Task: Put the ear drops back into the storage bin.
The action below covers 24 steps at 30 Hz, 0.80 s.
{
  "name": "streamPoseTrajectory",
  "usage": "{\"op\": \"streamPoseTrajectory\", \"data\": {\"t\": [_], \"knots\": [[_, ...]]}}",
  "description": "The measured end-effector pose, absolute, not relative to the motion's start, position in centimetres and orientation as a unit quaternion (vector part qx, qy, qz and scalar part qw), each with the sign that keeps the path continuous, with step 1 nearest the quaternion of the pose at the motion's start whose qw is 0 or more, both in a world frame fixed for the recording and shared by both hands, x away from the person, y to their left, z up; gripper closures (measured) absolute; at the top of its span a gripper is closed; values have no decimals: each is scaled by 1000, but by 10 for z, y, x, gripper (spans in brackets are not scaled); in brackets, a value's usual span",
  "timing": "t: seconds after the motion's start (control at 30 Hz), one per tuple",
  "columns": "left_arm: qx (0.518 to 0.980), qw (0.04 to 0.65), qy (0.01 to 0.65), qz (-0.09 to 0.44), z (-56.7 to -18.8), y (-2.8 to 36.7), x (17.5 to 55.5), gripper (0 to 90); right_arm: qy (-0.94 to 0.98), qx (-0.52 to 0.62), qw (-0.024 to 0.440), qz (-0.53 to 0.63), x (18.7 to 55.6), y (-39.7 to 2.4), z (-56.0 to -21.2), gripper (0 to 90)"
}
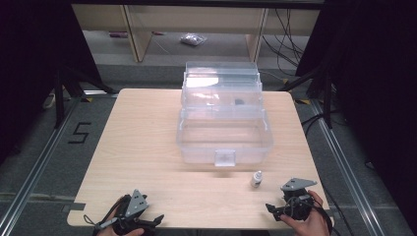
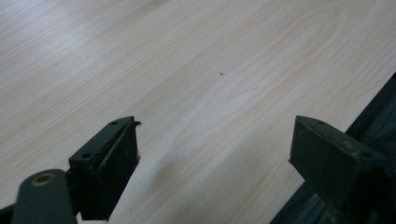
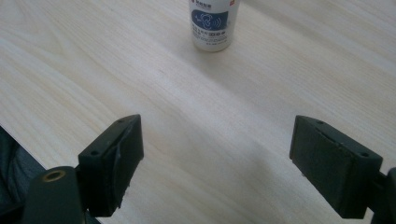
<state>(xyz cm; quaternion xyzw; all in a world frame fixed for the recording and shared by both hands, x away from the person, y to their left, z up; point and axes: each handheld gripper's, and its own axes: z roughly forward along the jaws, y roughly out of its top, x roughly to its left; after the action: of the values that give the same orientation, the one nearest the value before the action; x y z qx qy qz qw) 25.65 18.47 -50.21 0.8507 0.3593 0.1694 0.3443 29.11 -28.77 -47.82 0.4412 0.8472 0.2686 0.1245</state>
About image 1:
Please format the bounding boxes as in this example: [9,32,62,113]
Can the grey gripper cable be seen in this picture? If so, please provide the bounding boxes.
[83,213,116,230]

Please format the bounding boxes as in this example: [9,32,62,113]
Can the person's right hand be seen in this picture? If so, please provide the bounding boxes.
[279,190,331,236]

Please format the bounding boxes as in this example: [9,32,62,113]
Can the clear plastic storage box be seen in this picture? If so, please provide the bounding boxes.
[175,60,274,168]

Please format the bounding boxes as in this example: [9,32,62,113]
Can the small white dropper bottle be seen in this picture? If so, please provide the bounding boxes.
[250,170,264,189]

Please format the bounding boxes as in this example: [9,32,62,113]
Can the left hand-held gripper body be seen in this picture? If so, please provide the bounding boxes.
[95,189,155,236]

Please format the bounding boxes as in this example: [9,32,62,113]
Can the person's left hand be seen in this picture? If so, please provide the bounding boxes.
[97,196,146,236]

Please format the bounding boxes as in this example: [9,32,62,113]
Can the metal floor rail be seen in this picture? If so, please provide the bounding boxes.
[0,94,82,236]
[309,97,386,236]

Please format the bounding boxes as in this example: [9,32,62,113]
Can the white cable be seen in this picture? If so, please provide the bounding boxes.
[41,92,57,110]

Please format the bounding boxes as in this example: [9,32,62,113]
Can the clear plastic bag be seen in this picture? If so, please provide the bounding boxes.
[179,32,209,47]

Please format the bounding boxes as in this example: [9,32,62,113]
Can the black metal stand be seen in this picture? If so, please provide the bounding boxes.
[53,63,116,130]
[277,64,334,130]

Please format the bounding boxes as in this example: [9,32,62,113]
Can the black floor cables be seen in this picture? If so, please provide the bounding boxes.
[261,8,317,77]

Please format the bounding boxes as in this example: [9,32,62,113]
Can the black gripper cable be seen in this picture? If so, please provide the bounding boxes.
[309,199,334,234]

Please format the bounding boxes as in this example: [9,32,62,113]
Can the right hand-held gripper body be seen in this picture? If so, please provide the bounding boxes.
[280,177,318,221]

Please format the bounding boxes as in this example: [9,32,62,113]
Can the light wooden shelf unit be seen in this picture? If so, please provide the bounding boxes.
[71,3,321,63]

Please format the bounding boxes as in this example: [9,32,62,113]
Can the black floor cable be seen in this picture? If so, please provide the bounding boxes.
[300,110,340,136]

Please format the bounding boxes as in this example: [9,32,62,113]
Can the black curtain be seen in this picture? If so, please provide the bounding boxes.
[0,0,103,166]
[294,0,417,227]

